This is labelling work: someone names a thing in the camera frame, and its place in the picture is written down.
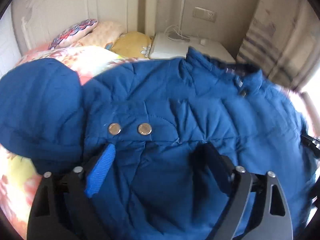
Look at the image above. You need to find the blue puffer jacket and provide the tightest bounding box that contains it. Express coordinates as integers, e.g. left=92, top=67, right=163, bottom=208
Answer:
left=1, top=48, right=316, bottom=239

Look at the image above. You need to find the floral bed quilt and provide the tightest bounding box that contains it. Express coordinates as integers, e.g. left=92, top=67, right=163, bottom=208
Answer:
left=1, top=46, right=148, bottom=239

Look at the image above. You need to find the patterned window curtain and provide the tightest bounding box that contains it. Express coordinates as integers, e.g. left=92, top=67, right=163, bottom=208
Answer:
left=236, top=0, right=319, bottom=90

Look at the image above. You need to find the white desk lamp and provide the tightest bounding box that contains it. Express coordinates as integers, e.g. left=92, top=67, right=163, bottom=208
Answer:
left=168, top=0, right=189, bottom=41

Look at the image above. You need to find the colourful patterned pillow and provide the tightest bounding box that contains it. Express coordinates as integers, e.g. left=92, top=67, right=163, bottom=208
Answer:
left=48, top=18, right=98, bottom=50

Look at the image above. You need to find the yellow pillow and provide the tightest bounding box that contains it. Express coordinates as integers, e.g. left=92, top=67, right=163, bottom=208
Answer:
left=111, top=31, right=153, bottom=59

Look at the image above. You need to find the white nightstand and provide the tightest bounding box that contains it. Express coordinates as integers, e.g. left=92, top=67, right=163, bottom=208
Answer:
left=149, top=32, right=237, bottom=65

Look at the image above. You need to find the beige checkered pillow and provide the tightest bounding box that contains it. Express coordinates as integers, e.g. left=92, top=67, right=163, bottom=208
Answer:
left=78, top=21, right=125, bottom=50

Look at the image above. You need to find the white wooden headboard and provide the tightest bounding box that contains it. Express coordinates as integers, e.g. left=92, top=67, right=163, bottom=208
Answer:
left=11, top=0, right=157, bottom=53

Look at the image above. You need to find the wall socket plate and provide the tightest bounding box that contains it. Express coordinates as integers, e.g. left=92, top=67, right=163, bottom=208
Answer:
left=193, top=7, right=216, bottom=23

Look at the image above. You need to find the white charger cable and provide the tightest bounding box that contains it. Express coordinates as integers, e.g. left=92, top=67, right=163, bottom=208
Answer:
left=163, top=24, right=208, bottom=46

